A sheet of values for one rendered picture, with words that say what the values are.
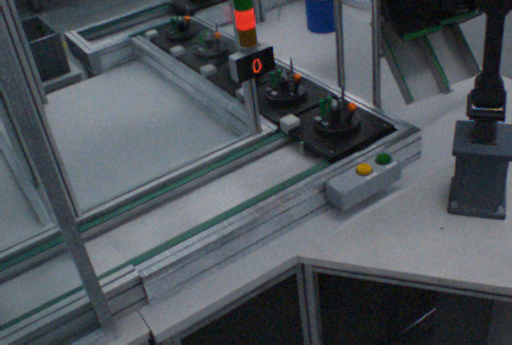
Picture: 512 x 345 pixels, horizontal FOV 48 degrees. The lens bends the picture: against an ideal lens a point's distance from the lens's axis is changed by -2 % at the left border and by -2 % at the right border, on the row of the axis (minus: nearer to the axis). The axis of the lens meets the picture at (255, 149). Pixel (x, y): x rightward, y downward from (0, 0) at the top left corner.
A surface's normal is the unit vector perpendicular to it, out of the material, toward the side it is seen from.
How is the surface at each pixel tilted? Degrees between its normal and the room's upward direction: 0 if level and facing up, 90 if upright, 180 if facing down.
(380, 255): 0
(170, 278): 90
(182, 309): 0
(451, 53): 45
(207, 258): 90
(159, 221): 0
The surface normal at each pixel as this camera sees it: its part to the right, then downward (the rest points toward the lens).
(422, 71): 0.19, -0.25
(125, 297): 0.55, 0.41
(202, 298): -0.12, -0.82
